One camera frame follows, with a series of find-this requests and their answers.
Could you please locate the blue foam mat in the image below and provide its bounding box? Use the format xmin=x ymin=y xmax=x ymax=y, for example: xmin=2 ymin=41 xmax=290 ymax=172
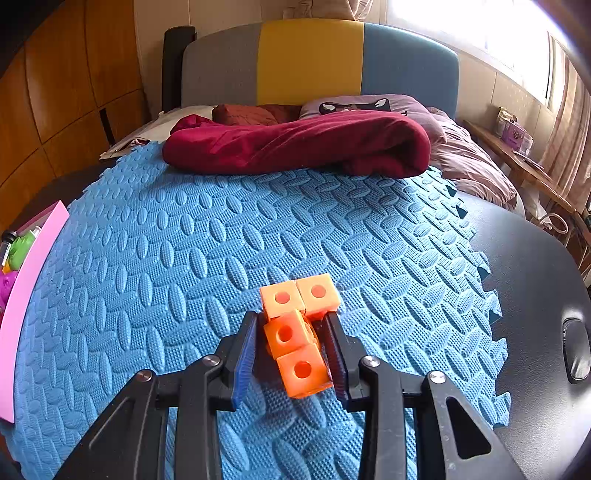
xmin=0 ymin=141 xmax=511 ymax=480

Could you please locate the orange cube block toy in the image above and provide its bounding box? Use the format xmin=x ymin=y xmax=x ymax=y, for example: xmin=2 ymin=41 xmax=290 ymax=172
xmin=259 ymin=273 xmax=334 ymax=398

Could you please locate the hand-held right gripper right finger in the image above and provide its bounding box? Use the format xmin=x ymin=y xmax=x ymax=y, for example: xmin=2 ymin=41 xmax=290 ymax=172
xmin=321 ymin=313 xmax=527 ymax=480

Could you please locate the wooden wardrobe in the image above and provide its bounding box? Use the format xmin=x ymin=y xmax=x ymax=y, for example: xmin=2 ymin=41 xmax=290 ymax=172
xmin=0 ymin=0 xmax=151 ymax=227

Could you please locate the black rolled mat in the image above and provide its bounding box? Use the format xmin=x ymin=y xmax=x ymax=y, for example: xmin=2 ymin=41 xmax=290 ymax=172
xmin=161 ymin=26 xmax=198 ymax=114

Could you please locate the grey yellow blue headboard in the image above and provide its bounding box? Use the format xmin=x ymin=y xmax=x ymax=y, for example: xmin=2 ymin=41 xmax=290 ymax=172
xmin=181 ymin=18 xmax=460 ymax=121

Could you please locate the pink patterned curtain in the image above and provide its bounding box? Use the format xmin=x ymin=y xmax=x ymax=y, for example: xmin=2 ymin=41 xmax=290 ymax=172
xmin=547 ymin=46 xmax=591 ymax=195
xmin=281 ymin=0 xmax=375 ymax=21

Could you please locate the pink bedding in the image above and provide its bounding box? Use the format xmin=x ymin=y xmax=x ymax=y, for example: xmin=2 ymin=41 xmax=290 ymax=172
xmin=427 ymin=106 xmax=525 ymax=217

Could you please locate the purple box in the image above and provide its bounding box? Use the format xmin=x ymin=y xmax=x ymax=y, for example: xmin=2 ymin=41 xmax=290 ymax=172
xmin=496 ymin=107 xmax=534 ymax=153

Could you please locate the light green plastic toy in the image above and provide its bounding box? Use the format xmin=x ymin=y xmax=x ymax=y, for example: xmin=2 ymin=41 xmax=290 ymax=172
xmin=9 ymin=229 xmax=40 ymax=272

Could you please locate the window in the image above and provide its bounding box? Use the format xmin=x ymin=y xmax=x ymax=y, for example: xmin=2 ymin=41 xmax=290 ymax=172
xmin=388 ymin=0 xmax=568 ymax=112

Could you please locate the white cable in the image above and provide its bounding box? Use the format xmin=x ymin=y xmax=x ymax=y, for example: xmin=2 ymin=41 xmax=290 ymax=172
xmin=538 ymin=212 xmax=571 ymax=236

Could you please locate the maroon garment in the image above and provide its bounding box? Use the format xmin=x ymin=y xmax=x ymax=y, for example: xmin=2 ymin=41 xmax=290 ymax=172
xmin=163 ymin=104 xmax=432 ymax=178

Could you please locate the pink cardboard box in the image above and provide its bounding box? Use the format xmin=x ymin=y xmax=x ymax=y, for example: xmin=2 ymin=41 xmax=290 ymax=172
xmin=0 ymin=200 xmax=70 ymax=423

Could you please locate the wooden shelf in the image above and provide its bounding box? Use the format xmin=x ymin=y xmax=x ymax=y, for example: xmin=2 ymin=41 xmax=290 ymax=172
xmin=462 ymin=120 xmax=578 ymax=213

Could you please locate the black round table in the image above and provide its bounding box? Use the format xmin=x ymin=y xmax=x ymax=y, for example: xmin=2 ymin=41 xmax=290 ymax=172
xmin=455 ymin=191 xmax=591 ymax=480

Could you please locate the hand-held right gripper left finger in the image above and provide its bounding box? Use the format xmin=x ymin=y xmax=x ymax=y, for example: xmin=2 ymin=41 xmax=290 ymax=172
xmin=53 ymin=310 xmax=259 ymax=480

